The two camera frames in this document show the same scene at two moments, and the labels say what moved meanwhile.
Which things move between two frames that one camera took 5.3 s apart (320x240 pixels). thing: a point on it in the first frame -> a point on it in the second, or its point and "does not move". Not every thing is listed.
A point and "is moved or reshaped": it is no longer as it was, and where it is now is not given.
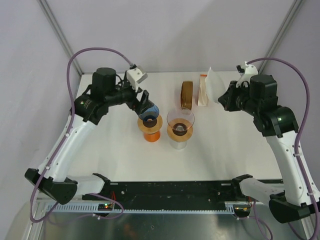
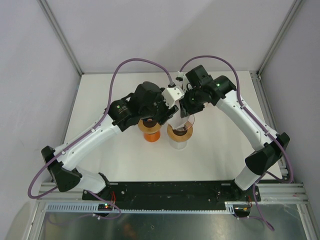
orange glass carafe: [152, 137] does not move
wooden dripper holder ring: [152, 130] does not move
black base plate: [203, 192] does not move
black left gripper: [139, 106] -> [167, 112]
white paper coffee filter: [215, 85] is moved or reshaped
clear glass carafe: [179, 145] does not move
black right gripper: [227, 99] -> [186, 108]
